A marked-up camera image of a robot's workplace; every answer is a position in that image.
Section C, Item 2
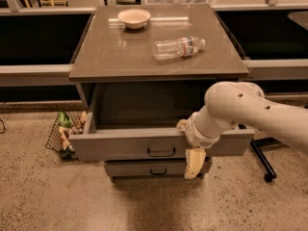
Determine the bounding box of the black wheeled stand base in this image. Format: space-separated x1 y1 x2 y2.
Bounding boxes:
250 139 277 183

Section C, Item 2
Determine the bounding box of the white bowl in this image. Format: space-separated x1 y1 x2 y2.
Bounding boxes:
117 9 151 30

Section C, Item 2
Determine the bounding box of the brown snack bag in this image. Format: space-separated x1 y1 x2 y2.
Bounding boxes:
58 112 87 151

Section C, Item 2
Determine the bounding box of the green snack bag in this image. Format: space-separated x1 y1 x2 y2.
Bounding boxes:
57 112 72 128

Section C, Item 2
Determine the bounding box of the grey drawer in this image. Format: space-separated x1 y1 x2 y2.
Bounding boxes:
68 82 256 163
104 157 213 179

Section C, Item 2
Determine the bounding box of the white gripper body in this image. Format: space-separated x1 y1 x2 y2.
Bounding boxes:
185 112 221 149

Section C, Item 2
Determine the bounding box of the grey top drawer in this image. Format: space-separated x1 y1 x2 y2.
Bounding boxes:
68 82 256 163

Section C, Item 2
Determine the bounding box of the wire basket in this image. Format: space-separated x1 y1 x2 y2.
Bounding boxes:
46 112 82 160

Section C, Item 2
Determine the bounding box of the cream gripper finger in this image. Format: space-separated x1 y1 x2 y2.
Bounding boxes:
184 148 206 179
176 119 187 133

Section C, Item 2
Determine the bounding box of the grey bottom drawer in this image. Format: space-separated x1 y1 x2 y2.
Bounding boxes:
104 157 213 179

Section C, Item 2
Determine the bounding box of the grey drawer cabinet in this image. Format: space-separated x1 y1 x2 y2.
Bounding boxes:
69 4 248 180

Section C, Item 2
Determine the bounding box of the clear plastic water bottle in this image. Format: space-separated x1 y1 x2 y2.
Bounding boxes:
153 37 206 61

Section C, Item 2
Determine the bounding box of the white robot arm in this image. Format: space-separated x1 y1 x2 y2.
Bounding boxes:
177 82 308 179

